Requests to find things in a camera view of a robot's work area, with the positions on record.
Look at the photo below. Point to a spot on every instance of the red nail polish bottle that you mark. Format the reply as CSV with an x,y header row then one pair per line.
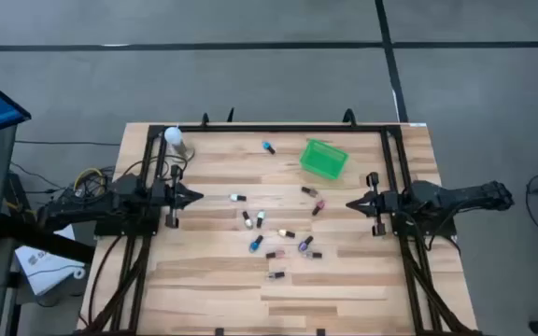
x,y
318,206

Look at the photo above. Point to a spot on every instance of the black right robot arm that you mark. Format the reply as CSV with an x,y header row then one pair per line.
x,y
460,193

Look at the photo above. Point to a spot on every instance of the clear nail polish bottle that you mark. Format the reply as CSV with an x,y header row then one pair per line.
x,y
276,275
313,255

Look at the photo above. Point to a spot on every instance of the green plastic basket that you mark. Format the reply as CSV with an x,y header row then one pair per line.
x,y
322,161

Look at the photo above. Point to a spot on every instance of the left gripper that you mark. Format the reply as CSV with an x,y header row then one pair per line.
x,y
161,196

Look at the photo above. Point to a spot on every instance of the purple nail polish bottle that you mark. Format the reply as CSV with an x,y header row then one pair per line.
x,y
305,244

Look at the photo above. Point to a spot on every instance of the cyan nail polish bottle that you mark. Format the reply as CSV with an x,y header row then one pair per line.
x,y
267,147

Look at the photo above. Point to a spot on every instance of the blue nail polish bottle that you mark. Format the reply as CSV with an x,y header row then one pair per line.
x,y
255,244

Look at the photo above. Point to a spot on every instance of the black aluminium table frame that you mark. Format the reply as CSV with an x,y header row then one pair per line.
x,y
278,128

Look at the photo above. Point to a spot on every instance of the brown nail polish bottle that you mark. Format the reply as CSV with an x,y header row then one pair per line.
x,y
309,191

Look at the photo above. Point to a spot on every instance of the white bulb brass lamp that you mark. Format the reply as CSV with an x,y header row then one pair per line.
x,y
174,135

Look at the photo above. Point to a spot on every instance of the light pink nail polish bottle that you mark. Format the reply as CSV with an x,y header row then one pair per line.
x,y
276,254

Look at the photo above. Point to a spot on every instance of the small white tape roll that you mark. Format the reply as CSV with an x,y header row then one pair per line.
x,y
74,273

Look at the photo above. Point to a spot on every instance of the mint nail polish bottle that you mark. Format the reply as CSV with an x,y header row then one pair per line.
x,y
260,218

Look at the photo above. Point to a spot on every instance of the white printed paper sheet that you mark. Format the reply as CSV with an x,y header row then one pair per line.
x,y
40,266

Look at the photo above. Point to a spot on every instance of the cream nail polish bottle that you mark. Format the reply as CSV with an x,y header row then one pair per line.
x,y
247,219

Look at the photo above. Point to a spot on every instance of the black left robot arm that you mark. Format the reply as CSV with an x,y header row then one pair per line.
x,y
87,205

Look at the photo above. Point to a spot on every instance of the white nail polish bottle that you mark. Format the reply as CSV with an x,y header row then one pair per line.
x,y
237,198

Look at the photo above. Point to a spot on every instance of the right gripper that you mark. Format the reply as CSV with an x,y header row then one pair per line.
x,y
388,204

